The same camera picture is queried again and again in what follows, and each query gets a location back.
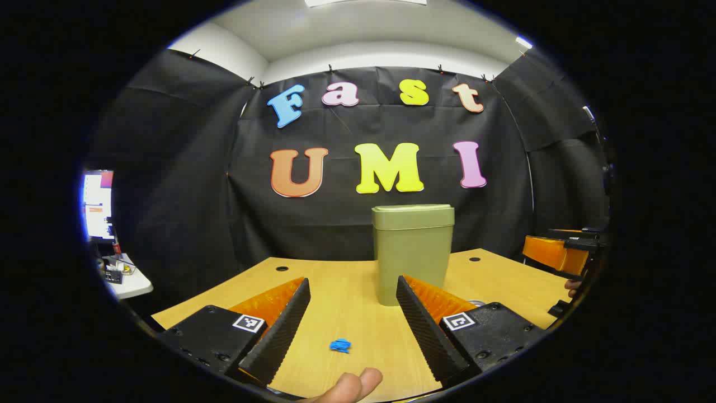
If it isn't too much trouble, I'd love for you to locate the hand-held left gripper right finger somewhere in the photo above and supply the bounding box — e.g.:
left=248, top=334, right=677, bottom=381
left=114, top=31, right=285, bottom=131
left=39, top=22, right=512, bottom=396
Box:
left=395, top=274, right=548, bottom=388

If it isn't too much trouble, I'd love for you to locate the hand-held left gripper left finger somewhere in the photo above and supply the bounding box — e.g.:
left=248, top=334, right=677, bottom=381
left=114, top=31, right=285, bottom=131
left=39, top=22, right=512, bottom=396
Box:
left=158, top=277, right=312, bottom=388

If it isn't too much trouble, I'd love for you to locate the green desktop garbage bin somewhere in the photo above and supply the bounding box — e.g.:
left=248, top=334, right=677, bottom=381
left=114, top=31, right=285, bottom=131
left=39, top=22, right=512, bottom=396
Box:
left=371, top=204, right=455, bottom=307

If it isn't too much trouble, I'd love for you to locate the wooden desktop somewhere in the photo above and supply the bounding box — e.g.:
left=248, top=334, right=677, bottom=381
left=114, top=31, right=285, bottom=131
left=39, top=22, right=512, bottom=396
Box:
left=151, top=248, right=577, bottom=402

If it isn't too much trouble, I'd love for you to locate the dark metal stand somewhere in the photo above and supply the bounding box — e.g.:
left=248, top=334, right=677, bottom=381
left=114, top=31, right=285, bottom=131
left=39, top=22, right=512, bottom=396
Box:
left=582, top=105, right=611, bottom=171

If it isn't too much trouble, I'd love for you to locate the black backdrop cloth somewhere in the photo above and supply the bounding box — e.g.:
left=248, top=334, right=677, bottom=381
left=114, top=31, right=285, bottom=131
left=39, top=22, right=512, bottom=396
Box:
left=89, top=48, right=611, bottom=317

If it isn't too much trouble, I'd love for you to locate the white side table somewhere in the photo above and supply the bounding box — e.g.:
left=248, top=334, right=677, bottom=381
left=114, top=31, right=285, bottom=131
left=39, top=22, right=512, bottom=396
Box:
left=101, top=253, right=154, bottom=300

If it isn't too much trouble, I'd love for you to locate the computer monitor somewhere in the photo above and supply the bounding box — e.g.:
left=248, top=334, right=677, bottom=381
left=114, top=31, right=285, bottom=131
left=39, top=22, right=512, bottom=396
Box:
left=83, top=170, right=115, bottom=242

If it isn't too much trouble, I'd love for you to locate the row of small cloth clips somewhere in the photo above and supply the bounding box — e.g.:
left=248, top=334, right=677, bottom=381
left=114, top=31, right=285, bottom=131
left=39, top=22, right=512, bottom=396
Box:
left=189, top=49, right=529, bottom=90

